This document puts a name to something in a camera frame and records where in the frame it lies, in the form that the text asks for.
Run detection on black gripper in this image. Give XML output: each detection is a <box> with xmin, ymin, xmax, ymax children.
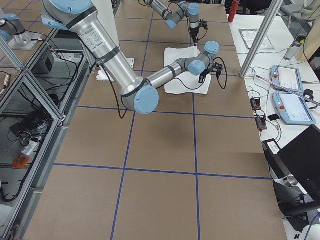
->
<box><xmin>188</xmin><ymin>20</ymin><xmax>208</xmax><ymax>46</ymax></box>
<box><xmin>198</xmin><ymin>62</ymin><xmax>223</xmax><ymax>83</ymax></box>

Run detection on white long-sleeve printed shirt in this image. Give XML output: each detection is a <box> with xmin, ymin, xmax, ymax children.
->
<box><xmin>164</xmin><ymin>46</ymin><xmax>212</xmax><ymax>95</ymax></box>

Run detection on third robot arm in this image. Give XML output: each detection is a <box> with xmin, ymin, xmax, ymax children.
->
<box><xmin>0</xmin><ymin>13</ymin><xmax>208</xmax><ymax>46</ymax></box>

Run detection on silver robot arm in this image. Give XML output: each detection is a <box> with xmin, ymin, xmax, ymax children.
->
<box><xmin>138</xmin><ymin>0</ymin><xmax>208</xmax><ymax>46</ymax></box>
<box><xmin>41</xmin><ymin>0</ymin><xmax>223</xmax><ymax>114</ymax></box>

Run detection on red bottle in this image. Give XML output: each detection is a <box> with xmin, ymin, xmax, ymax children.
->
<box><xmin>228</xmin><ymin>0</ymin><xmax>240</xmax><ymax>23</ymax></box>

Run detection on silver foil tray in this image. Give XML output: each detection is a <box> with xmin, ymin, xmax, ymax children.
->
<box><xmin>238</xmin><ymin>28</ymin><xmax>275</xmax><ymax>50</ymax></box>

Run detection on upper teach pendant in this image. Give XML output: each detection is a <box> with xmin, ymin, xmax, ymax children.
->
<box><xmin>270</xmin><ymin>65</ymin><xmax>304</xmax><ymax>93</ymax></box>

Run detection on teach pendant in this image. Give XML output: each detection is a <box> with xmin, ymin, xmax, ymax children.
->
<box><xmin>272</xmin><ymin>91</ymin><xmax>317</xmax><ymax>126</ymax></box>
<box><xmin>270</xmin><ymin>65</ymin><xmax>304</xmax><ymax>93</ymax></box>

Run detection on grey water bottle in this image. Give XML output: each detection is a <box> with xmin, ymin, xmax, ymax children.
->
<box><xmin>284</xmin><ymin>41</ymin><xmax>302</xmax><ymax>61</ymax></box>

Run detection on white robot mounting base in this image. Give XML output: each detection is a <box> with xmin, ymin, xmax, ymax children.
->
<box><xmin>96</xmin><ymin>0</ymin><xmax>135</xmax><ymax>83</ymax></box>

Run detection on lower teach pendant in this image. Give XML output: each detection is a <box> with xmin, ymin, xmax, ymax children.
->
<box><xmin>272</xmin><ymin>91</ymin><xmax>317</xmax><ymax>126</ymax></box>

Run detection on black laptop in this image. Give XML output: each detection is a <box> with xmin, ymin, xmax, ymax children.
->
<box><xmin>262</xmin><ymin>124</ymin><xmax>320</xmax><ymax>200</ymax></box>

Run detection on orange device on floor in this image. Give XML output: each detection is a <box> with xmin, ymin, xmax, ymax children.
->
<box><xmin>12</xmin><ymin>154</ymin><xmax>30</xmax><ymax>169</ymax></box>

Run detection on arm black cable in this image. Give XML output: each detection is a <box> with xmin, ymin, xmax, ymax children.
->
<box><xmin>166</xmin><ymin>1</ymin><xmax>210</xmax><ymax>41</ymax></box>
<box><xmin>99</xmin><ymin>56</ymin><xmax>228</xmax><ymax>120</ymax></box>

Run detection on aluminium frame post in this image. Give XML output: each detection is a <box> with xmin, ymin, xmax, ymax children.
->
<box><xmin>239</xmin><ymin>0</ymin><xmax>284</xmax><ymax>78</ymax></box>

